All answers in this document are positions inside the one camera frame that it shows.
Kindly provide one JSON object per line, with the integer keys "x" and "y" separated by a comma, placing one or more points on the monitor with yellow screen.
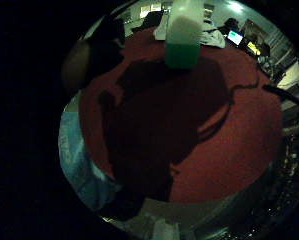
{"x": 254, "y": 48}

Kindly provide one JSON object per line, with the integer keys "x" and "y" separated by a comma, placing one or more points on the white cloth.
{"x": 213, "y": 37}

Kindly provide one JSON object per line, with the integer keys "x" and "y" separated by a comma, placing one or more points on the open laptop with blue screen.
{"x": 235, "y": 37}

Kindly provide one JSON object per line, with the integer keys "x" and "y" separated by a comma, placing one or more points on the black chair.
{"x": 150, "y": 20}

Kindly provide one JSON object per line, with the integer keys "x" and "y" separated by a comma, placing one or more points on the clear bottle with green liquid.
{"x": 182, "y": 40}

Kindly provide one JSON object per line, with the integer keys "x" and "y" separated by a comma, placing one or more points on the red table cloth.
{"x": 242, "y": 146}

